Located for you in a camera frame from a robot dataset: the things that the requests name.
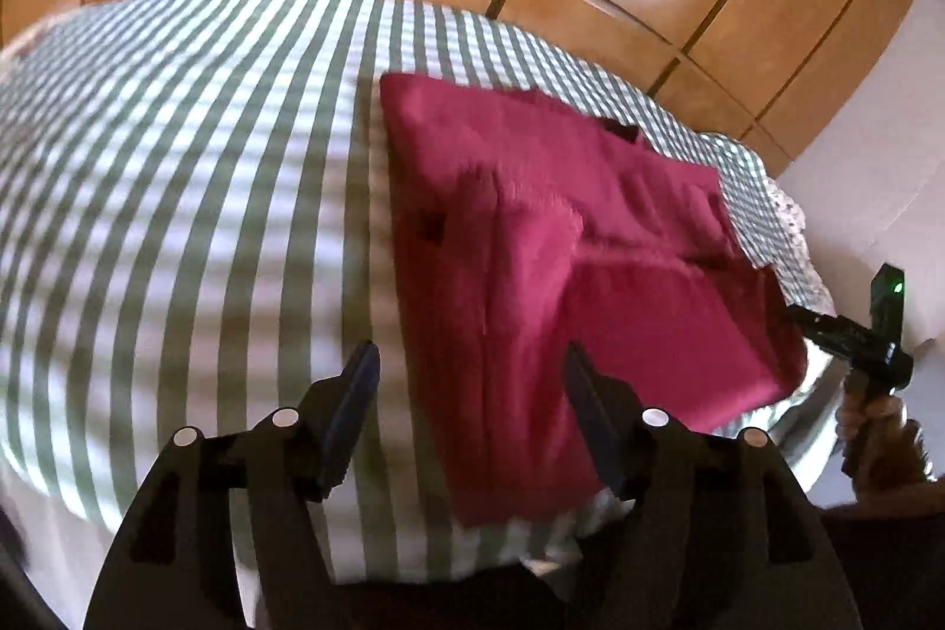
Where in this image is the green white checkered bedspread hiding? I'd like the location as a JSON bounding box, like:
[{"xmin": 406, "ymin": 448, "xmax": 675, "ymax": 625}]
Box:
[{"xmin": 2, "ymin": 0, "xmax": 793, "ymax": 582}]

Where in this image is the floral bed sheet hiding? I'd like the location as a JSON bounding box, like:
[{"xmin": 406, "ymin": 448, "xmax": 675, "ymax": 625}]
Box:
[{"xmin": 764, "ymin": 178, "xmax": 836, "ymax": 315}]

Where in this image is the right hand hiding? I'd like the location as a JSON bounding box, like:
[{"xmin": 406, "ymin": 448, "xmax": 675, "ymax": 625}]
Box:
[{"xmin": 836, "ymin": 391, "xmax": 932, "ymax": 501}]

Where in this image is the dark red garment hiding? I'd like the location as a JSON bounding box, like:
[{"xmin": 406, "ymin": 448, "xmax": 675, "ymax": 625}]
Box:
[{"xmin": 380, "ymin": 72, "xmax": 807, "ymax": 528}]

